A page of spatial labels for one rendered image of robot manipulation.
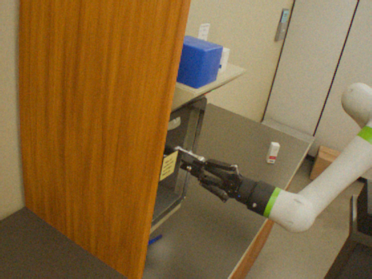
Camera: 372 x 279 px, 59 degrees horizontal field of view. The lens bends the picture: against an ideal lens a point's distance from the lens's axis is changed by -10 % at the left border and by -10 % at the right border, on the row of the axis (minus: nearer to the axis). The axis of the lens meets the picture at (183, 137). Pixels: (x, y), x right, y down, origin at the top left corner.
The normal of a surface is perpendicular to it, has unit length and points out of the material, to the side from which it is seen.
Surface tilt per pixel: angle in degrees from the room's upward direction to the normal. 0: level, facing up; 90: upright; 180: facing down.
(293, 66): 90
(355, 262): 90
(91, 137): 90
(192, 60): 90
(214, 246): 0
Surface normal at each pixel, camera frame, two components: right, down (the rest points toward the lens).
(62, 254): 0.18, -0.87
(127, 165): -0.50, 0.32
